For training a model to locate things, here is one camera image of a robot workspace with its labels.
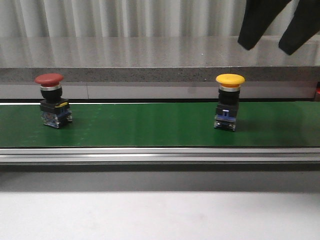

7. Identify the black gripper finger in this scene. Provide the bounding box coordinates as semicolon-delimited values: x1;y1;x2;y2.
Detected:
237;0;290;50
278;0;320;55

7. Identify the red object at right edge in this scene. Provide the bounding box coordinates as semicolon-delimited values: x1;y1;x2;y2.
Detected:
314;82;320;102

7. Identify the green conveyor belt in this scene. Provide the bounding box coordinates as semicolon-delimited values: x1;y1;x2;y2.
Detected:
0;101;320;148

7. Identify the grey speckled stone counter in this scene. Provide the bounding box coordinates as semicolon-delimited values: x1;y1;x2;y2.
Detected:
0;36;320;101

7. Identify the grey pleated curtain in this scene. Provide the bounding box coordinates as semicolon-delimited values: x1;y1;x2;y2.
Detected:
0;0;320;39

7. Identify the aluminium conveyor side rail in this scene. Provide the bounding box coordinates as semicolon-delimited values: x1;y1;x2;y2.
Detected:
0;147;320;172

